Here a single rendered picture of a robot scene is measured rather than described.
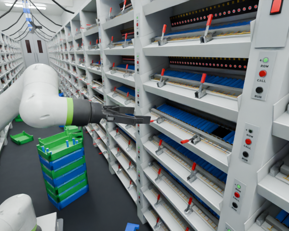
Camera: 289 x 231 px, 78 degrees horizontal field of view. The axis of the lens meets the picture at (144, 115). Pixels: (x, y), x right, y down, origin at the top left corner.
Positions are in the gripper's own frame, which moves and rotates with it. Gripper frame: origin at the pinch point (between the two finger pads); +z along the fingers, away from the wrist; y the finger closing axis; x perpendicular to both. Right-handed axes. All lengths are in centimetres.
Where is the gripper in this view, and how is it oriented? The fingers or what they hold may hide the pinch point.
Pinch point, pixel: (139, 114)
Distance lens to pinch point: 73.1
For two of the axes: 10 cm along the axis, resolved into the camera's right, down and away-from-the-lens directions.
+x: 1.8, -9.6, -2.2
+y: 4.9, 2.9, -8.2
